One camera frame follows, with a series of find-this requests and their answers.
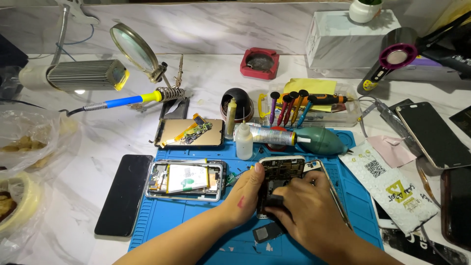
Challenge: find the green board with orange flex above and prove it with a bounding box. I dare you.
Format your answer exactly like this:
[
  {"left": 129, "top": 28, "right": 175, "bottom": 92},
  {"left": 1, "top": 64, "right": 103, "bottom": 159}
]
[{"left": 162, "top": 113, "right": 213, "bottom": 145}]

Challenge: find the red precision screwdriver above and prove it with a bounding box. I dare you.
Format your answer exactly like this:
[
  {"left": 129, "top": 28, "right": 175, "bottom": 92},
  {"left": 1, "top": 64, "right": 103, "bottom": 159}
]
[
  {"left": 283, "top": 91, "right": 300, "bottom": 127},
  {"left": 277, "top": 94, "right": 294, "bottom": 127}
]

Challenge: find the purple precision screwdriver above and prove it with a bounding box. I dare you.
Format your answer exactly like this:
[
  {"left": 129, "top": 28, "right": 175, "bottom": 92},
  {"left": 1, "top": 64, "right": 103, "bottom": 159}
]
[{"left": 269, "top": 91, "right": 281, "bottom": 126}]

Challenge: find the helping hand stand with magnifier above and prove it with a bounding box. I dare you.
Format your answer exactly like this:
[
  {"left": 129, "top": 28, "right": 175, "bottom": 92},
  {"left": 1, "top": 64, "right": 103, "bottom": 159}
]
[{"left": 109, "top": 23, "right": 186, "bottom": 111}]

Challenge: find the red square ashtray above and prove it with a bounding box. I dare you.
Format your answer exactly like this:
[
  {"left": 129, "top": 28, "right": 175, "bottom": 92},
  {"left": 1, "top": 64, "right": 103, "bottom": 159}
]
[{"left": 240, "top": 47, "right": 280, "bottom": 80}]

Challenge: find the white plant pot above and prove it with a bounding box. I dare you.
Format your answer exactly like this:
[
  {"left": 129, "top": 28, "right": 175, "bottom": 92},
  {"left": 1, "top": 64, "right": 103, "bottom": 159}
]
[{"left": 348, "top": 0, "right": 384, "bottom": 24}]

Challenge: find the blue precision screwdriver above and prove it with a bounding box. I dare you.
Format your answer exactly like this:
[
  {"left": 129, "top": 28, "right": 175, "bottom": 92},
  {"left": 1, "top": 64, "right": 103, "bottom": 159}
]
[{"left": 297, "top": 94, "right": 318, "bottom": 128}]

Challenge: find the silver glue tube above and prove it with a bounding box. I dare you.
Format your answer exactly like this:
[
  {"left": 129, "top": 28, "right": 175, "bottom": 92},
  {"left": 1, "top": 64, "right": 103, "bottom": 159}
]
[{"left": 233, "top": 123, "right": 312, "bottom": 146}]

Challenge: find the orange and black electric screwdriver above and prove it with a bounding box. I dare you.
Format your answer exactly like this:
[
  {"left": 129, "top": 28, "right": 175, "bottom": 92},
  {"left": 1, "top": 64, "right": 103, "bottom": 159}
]
[{"left": 277, "top": 93, "right": 354, "bottom": 106}]

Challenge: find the gold backed phone display panel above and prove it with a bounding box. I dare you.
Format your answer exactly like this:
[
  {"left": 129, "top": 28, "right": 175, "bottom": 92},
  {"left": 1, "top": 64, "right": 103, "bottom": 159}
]
[{"left": 153, "top": 118, "right": 225, "bottom": 148}]

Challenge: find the white needle squeeze bottle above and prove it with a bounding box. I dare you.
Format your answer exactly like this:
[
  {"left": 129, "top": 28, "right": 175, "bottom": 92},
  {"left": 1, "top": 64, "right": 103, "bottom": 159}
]
[{"left": 235, "top": 107, "right": 254, "bottom": 161}]

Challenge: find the clear plastic sleeve with part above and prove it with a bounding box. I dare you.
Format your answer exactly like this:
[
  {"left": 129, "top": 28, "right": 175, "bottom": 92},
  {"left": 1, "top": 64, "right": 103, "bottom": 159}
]
[{"left": 359, "top": 96, "right": 424, "bottom": 157}]

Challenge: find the white marbled box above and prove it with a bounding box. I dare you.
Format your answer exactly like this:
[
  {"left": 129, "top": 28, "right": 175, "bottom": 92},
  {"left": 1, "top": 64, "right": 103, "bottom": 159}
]
[{"left": 305, "top": 10, "right": 402, "bottom": 70}]

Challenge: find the blue silicone repair mat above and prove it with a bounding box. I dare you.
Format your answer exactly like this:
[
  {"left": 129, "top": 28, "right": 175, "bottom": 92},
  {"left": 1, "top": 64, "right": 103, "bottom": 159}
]
[{"left": 128, "top": 128, "right": 384, "bottom": 265}]

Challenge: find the white bubble mailer, yellow logo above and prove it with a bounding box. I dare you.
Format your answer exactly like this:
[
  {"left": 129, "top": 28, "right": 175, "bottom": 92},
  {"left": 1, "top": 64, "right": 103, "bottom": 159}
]
[{"left": 339, "top": 141, "right": 440, "bottom": 235}]

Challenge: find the person's left hand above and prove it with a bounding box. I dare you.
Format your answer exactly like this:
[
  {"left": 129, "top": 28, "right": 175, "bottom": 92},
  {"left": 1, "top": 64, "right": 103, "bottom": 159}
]
[{"left": 220, "top": 162, "right": 266, "bottom": 226}]

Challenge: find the black printed paper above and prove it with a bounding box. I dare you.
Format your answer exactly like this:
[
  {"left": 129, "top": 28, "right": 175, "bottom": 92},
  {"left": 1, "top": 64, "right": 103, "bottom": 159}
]
[{"left": 381, "top": 227, "right": 471, "bottom": 265}]

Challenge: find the dark box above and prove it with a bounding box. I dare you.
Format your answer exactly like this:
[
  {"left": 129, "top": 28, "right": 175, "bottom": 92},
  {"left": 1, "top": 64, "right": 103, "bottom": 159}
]
[{"left": 0, "top": 34, "right": 29, "bottom": 102}]

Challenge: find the clear plastic bag with food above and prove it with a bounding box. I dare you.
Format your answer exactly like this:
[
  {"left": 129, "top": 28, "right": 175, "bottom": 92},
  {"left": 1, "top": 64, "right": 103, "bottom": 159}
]
[{"left": 0, "top": 103, "right": 79, "bottom": 173}]

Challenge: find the clear plastic tool box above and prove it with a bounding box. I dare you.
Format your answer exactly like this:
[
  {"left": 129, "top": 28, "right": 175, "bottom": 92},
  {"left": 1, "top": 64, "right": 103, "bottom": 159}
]
[{"left": 258, "top": 82, "right": 363, "bottom": 128}]

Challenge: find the black dome tip cleaner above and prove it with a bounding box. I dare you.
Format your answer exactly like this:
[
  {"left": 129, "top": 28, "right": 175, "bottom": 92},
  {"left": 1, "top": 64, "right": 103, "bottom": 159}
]
[{"left": 220, "top": 88, "right": 255, "bottom": 123}]

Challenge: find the pink paper sheet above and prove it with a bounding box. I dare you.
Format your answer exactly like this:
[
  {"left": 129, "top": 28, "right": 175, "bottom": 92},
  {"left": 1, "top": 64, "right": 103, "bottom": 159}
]
[{"left": 366, "top": 135, "right": 418, "bottom": 169}]

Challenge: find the gold rimmed phone back frame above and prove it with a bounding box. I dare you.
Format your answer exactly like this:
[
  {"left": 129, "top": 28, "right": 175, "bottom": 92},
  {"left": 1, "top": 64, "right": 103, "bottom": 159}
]
[{"left": 303, "top": 159, "right": 354, "bottom": 231}]

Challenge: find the gold rimmed phone, black screen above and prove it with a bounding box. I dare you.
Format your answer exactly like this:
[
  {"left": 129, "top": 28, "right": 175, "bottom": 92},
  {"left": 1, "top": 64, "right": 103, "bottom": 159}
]
[{"left": 395, "top": 102, "right": 471, "bottom": 170}]

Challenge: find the person's right hand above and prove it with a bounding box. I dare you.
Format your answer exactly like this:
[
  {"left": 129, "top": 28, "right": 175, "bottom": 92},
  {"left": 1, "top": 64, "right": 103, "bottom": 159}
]
[{"left": 264, "top": 171, "right": 354, "bottom": 255}]

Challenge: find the black square speaker module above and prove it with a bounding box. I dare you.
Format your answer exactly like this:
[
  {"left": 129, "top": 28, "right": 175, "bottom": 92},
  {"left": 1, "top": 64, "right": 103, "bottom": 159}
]
[{"left": 252, "top": 222, "right": 285, "bottom": 244}]

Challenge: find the red round tin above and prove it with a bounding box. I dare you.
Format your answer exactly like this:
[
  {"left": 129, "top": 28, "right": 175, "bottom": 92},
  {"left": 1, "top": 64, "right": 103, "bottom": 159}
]
[{"left": 266, "top": 126, "right": 288, "bottom": 152}]

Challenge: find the phone with bare board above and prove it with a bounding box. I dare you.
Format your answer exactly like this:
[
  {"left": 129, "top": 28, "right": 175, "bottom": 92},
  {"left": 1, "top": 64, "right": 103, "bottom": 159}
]
[{"left": 256, "top": 155, "right": 308, "bottom": 220}]

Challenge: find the small green circuit board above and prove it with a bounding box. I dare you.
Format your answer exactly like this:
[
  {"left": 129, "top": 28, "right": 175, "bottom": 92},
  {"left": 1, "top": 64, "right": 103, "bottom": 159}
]
[{"left": 225, "top": 170, "right": 251, "bottom": 186}]

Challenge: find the orange precision screwdriver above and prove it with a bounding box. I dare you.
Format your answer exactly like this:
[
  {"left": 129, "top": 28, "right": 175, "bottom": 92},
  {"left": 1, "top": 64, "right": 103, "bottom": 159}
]
[{"left": 290, "top": 89, "right": 310, "bottom": 127}]

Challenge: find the green rubber air blower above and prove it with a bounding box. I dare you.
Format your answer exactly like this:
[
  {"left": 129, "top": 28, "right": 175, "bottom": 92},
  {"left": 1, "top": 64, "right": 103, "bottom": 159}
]
[{"left": 294, "top": 126, "right": 354, "bottom": 156}]

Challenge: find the black card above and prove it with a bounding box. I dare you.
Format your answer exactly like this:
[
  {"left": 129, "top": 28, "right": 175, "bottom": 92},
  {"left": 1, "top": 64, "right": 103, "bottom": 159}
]
[{"left": 448, "top": 105, "right": 471, "bottom": 139}]

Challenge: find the yellowish flux syringe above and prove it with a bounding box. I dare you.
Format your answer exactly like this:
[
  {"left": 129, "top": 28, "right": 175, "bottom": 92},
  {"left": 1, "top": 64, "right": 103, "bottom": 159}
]
[{"left": 225, "top": 97, "right": 237, "bottom": 140}]

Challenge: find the black and magenta hair dryer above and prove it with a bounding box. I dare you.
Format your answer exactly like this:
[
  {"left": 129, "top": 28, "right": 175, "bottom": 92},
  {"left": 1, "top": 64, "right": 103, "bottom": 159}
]
[{"left": 357, "top": 11, "right": 471, "bottom": 97}]

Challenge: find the white clamp with gooseneck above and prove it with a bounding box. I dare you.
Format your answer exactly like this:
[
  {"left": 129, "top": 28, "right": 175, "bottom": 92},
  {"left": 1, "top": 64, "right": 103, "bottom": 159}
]
[{"left": 51, "top": 0, "right": 101, "bottom": 65}]

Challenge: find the opened phone with white battery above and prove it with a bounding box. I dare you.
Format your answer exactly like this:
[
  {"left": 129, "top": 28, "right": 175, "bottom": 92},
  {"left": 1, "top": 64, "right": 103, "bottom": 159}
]
[{"left": 145, "top": 159, "right": 227, "bottom": 202}]

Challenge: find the silver ribbed lamp head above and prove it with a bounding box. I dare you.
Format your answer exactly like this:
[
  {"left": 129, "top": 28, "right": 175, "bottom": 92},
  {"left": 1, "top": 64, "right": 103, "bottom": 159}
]
[{"left": 18, "top": 59, "right": 130, "bottom": 92}]

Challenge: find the blue and yellow soldering iron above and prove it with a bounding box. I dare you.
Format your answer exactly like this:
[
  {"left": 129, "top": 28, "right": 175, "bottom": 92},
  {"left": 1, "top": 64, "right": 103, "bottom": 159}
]
[{"left": 59, "top": 91, "right": 164, "bottom": 117}]

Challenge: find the yellow cloth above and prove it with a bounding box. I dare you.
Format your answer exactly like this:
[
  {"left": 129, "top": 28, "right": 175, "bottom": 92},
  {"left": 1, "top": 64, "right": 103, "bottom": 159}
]
[{"left": 282, "top": 78, "right": 338, "bottom": 112}]

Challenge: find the black glass phone screen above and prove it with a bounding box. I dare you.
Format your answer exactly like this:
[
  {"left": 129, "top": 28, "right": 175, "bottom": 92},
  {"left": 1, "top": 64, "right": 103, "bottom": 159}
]
[{"left": 94, "top": 154, "right": 154, "bottom": 238}]

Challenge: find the dark brown phone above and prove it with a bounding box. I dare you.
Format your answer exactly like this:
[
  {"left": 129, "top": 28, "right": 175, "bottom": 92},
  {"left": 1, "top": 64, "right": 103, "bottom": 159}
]
[{"left": 441, "top": 166, "right": 471, "bottom": 252}]

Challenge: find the yellowish bowl in plastic bag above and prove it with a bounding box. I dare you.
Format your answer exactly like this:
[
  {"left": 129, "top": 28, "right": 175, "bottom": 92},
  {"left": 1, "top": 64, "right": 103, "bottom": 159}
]
[{"left": 0, "top": 170, "right": 48, "bottom": 254}]

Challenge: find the small black phone part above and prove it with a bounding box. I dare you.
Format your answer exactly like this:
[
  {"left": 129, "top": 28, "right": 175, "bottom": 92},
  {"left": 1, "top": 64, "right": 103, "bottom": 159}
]
[{"left": 265, "top": 194, "right": 286, "bottom": 209}]

